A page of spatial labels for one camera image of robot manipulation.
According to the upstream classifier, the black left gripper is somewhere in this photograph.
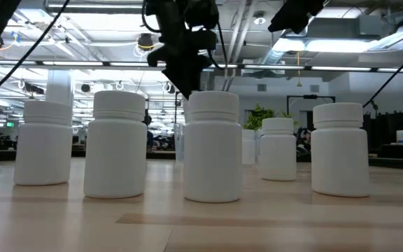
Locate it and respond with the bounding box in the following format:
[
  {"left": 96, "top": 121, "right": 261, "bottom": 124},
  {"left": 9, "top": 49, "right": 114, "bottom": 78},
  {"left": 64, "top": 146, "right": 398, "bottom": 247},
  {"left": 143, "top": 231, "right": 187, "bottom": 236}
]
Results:
[{"left": 148, "top": 27, "right": 211, "bottom": 101}]

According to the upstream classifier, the clear plastic basket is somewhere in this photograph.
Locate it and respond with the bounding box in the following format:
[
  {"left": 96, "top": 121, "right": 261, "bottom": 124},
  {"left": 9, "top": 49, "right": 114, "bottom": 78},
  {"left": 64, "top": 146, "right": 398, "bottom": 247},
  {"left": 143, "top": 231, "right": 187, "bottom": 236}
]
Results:
[{"left": 173, "top": 122, "right": 269, "bottom": 166}]

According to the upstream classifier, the person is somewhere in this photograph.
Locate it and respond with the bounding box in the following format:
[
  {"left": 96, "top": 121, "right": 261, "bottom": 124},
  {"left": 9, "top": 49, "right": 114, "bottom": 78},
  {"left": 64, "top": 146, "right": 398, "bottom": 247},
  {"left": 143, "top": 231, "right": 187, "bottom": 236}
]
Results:
[
  {"left": 296, "top": 127, "right": 313, "bottom": 155},
  {"left": 141, "top": 114, "right": 155, "bottom": 150}
]

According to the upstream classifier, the green plant in white pot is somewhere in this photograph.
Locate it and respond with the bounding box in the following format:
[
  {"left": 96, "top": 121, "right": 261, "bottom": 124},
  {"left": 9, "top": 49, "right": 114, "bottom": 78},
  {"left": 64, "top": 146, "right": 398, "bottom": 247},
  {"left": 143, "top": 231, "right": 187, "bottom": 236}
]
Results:
[{"left": 243, "top": 104, "right": 300, "bottom": 131}]

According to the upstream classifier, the long ceiling light strip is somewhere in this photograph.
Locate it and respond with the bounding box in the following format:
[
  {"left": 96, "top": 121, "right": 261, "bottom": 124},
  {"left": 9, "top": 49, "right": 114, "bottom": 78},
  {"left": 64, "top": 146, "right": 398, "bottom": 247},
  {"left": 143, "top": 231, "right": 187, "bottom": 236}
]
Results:
[{"left": 0, "top": 59, "right": 403, "bottom": 74}]

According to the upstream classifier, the white building column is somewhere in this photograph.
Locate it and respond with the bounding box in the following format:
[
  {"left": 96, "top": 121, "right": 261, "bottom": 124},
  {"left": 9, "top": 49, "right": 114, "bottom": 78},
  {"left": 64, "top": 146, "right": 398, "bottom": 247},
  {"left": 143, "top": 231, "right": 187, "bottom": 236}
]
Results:
[{"left": 45, "top": 69, "right": 75, "bottom": 106}]

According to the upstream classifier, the black partition panel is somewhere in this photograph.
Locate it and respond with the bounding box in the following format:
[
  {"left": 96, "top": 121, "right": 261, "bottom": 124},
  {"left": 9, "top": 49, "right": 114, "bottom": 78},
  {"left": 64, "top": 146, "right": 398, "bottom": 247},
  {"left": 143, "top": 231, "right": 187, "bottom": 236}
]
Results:
[{"left": 369, "top": 111, "right": 403, "bottom": 158}]

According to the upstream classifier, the silver ventilation duct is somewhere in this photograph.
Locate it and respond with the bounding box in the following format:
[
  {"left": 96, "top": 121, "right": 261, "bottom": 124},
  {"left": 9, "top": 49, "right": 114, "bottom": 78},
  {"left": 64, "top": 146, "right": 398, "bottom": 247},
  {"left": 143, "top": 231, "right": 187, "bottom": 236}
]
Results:
[{"left": 257, "top": 20, "right": 293, "bottom": 67}]

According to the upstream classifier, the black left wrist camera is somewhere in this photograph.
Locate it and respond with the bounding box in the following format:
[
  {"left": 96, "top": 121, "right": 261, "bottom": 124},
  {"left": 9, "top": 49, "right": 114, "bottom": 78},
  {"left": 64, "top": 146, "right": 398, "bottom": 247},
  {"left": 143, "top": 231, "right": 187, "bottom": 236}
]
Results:
[{"left": 195, "top": 29, "right": 219, "bottom": 51}]

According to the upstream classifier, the black ceiling cable reel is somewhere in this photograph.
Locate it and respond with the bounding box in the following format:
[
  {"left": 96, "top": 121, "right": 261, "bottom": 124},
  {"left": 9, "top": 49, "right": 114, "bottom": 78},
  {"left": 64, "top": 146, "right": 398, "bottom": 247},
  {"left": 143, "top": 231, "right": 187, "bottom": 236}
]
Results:
[{"left": 137, "top": 32, "right": 155, "bottom": 51}]

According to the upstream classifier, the black metal rig frame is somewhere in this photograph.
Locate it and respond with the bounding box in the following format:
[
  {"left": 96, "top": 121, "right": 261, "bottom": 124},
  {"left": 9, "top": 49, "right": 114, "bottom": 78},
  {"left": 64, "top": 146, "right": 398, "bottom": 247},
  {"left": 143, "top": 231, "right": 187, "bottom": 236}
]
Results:
[{"left": 286, "top": 93, "right": 337, "bottom": 116}]

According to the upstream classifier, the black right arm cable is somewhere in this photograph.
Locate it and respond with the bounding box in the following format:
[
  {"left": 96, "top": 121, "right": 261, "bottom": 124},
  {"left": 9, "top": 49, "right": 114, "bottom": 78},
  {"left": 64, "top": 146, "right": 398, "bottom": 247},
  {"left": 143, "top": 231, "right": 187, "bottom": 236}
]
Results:
[{"left": 362, "top": 40, "right": 403, "bottom": 109}]

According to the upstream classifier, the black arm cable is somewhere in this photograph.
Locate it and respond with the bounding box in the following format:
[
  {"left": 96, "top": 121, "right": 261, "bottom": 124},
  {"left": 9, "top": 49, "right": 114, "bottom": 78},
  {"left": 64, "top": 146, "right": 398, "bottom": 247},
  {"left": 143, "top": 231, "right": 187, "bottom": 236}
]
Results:
[
  {"left": 362, "top": 40, "right": 403, "bottom": 109},
  {"left": 0, "top": 0, "right": 71, "bottom": 109}
]

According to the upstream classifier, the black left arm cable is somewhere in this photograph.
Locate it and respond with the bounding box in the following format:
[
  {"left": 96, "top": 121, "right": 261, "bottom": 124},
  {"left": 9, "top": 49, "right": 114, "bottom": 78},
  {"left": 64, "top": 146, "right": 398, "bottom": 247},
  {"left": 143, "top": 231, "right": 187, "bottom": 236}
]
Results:
[{"left": 0, "top": 0, "right": 71, "bottom": 109}]

